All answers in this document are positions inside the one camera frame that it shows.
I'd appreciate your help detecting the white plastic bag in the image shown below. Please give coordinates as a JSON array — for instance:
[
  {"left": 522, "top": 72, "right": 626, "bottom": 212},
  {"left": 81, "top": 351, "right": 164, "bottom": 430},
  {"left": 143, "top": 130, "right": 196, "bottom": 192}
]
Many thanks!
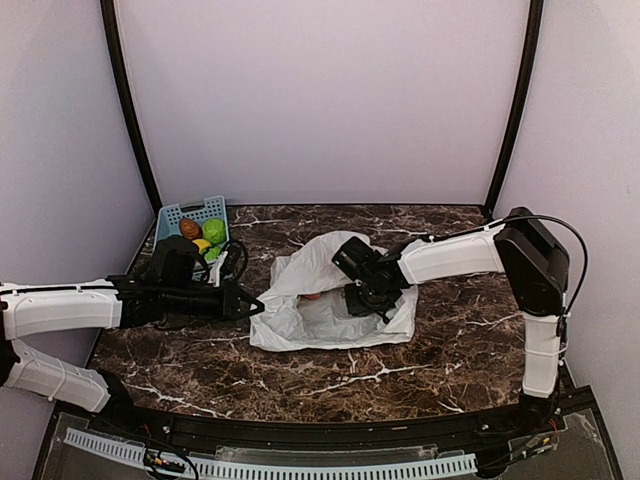
[{"left": 250, "top": 231, "right": 418, "bottom": 352}]

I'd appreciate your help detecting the brown potato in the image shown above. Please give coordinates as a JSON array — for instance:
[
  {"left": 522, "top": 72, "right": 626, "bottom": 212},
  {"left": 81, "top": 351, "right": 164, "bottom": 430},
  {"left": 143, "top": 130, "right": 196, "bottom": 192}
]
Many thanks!
[{"left": 179, "top": 217, "right": 203, "bottom": 241}]

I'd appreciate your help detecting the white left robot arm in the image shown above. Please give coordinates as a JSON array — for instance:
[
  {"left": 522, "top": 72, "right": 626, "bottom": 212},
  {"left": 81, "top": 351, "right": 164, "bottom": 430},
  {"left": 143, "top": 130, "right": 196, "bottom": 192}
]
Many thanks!
[{"left": 1, "top": 235, "right": 264, "bottom": 436}]

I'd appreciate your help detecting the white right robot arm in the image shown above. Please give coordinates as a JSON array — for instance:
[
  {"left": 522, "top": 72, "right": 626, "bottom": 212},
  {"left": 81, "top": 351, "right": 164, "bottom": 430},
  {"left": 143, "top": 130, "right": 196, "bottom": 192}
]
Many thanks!
[{"left": 332, "top": 207, "right": 570, "bottom": 434}]

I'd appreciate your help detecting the green fruit with dark patch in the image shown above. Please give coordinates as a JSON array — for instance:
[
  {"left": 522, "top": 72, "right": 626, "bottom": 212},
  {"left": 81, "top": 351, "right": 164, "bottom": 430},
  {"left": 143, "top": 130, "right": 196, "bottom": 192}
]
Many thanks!
[{"left": 203, "top": 246, "right": 222, "bottom": 262}]

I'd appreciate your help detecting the green round fruit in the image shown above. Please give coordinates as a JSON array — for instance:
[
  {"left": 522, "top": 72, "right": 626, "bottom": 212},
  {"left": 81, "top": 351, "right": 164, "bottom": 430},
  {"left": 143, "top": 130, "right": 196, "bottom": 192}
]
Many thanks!
[{"left": 202, "top": 218, "right": 227, "bottom": 245}]

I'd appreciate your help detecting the yellow lemon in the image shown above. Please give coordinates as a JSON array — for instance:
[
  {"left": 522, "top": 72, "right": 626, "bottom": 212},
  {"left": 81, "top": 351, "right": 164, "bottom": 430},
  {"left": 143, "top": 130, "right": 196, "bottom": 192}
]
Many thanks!
[{"left": 193, "top": 238, "right": 212, "bottom": 253}]

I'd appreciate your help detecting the light blue plastic basket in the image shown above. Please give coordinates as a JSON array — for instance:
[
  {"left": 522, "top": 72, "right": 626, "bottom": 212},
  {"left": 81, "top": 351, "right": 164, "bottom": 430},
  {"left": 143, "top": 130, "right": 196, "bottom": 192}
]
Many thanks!
[{"left": 153, "top": 195, "right": 230, "bottom": 248}]

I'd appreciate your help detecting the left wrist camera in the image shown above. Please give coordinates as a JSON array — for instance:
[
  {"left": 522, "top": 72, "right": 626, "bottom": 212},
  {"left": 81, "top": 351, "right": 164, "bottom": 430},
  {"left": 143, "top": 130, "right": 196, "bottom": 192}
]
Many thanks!
[{"left": 208, "top": 239, "right": 249, "bottom": 287}]

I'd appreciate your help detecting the black front rail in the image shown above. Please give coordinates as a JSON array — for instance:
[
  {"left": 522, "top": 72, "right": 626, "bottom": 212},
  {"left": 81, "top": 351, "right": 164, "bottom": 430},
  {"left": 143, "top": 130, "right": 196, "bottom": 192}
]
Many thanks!
[{"left": 91, "top": 405, "right": 551, "bottom": 452}]

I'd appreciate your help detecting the grey slotted cable duct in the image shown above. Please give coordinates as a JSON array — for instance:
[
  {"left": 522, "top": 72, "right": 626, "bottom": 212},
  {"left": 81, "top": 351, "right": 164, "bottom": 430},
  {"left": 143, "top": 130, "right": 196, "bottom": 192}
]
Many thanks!
[{"left": 64, "top": 428, "right": 478, "bottom": 480}]

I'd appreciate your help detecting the black left corner post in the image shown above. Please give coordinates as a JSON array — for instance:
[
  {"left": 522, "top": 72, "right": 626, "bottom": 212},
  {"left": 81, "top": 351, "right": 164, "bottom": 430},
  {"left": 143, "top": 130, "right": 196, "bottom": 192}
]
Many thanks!
[{"left": 99, "top": 0, "right": 162, "bottom": 215}]

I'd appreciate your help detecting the black corner post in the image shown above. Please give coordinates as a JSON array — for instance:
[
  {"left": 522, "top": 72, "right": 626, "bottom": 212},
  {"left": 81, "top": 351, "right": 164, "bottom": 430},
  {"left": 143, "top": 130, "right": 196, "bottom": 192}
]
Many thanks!
[
  {"left": 99, "top": 0, "right": 162, "bottom": 215},
  {"left": 481, "top": 0, "right": 562, "bottom": 351}
]

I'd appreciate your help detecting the black right corner post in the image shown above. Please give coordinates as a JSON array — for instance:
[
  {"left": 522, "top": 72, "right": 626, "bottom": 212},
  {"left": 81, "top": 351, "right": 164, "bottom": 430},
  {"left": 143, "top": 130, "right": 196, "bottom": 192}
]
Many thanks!
[{"left": 481, "top": 0, "right": 562, "bottom": 351}]

